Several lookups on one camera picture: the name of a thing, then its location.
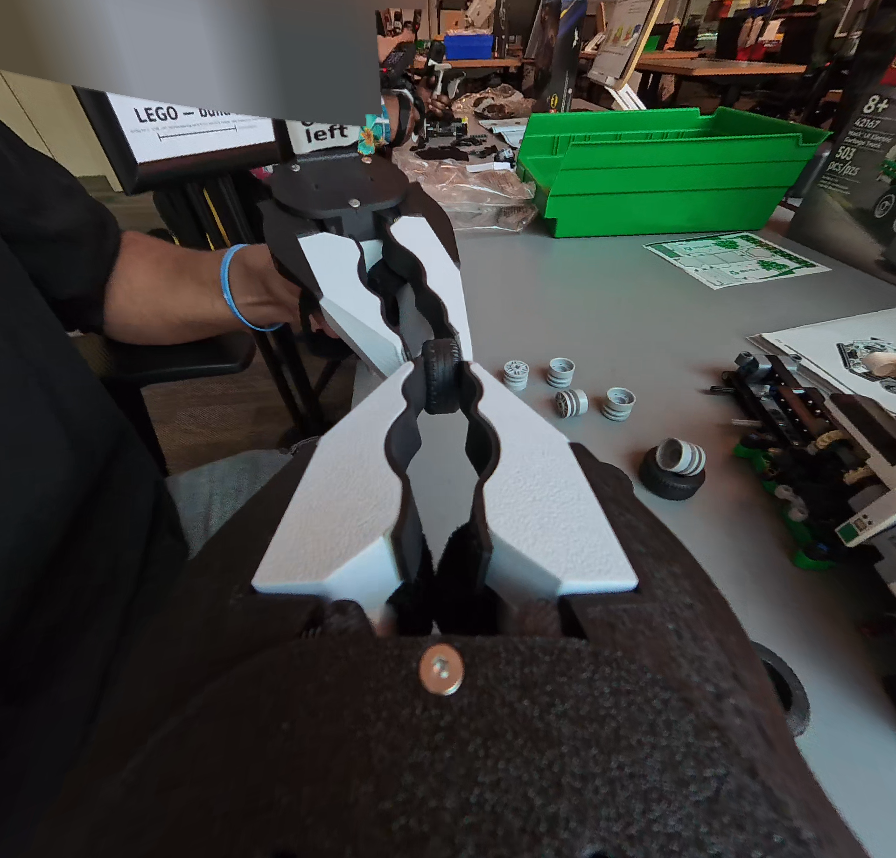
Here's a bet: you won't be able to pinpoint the black lego tire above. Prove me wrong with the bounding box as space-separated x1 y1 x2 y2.
752 639 812 737
637 445 705 502

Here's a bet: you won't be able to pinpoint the green plastic bin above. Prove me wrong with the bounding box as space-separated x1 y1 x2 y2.
516 106 833 240

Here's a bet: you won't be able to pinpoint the small black lego wheel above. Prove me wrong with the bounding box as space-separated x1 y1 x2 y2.
420 338 465 416

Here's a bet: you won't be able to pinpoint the blue wristband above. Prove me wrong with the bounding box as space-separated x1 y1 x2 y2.
220 243 285 333

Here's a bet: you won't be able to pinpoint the black tripod stand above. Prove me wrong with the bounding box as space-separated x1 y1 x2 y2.
153 170 331 440

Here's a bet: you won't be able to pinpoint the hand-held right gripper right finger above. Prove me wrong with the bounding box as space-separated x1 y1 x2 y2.
457 361 641 600

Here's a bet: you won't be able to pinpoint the person's left forearm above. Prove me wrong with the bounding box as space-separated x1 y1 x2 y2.
104 230 238 345

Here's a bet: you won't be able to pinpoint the lego set box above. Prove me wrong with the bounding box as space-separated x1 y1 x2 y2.
787 53 896 286

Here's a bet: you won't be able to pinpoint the lego truck chassis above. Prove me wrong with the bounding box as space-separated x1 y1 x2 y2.
710 350 896 573

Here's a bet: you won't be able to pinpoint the clear plastic bag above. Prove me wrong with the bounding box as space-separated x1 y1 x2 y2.
398 149 540 233

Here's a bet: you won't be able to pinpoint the person's grey pants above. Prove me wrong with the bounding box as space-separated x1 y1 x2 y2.
164 436 324 559

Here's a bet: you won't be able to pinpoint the tall dark cardboard box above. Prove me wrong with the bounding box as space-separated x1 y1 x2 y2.
524 0 590 114

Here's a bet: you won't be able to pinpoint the black white marker sign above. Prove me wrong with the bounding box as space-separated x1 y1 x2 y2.
73 86 296 198

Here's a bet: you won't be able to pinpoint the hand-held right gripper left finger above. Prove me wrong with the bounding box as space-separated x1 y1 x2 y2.
251 362 428 633

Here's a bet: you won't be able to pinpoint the white instruction booklet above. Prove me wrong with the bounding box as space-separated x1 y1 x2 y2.
748 308 896 400

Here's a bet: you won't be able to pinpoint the person's left hand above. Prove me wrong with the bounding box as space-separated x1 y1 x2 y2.
233 251 352 359

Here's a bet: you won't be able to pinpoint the green sticker sheet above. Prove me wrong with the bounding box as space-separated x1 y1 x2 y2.
643 231 833 291

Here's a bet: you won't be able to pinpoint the pile of black lego pieces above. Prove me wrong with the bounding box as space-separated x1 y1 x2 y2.
412 116 520 174

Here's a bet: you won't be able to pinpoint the wooden background desk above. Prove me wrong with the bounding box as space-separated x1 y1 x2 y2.
413 49 807 90

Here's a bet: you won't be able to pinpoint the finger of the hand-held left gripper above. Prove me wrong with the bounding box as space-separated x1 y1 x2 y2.
380 214 473 348
296 235 415 374

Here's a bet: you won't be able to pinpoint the white display board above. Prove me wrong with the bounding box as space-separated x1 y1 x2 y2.
587 0 684 93

